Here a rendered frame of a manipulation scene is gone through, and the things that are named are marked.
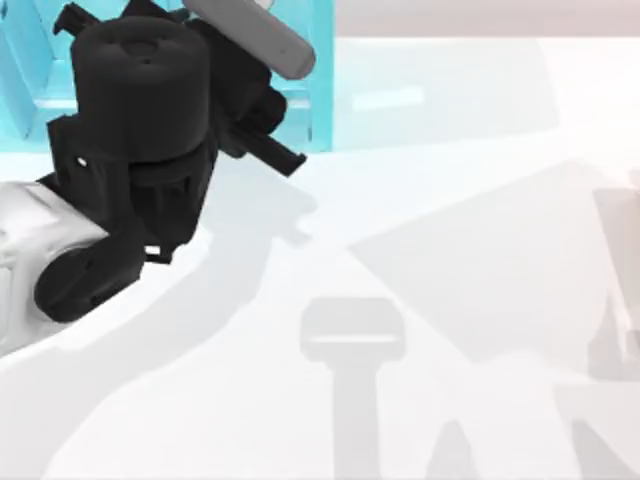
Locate light blue rack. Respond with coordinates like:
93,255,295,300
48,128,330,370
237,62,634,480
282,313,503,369
0,0,338,154

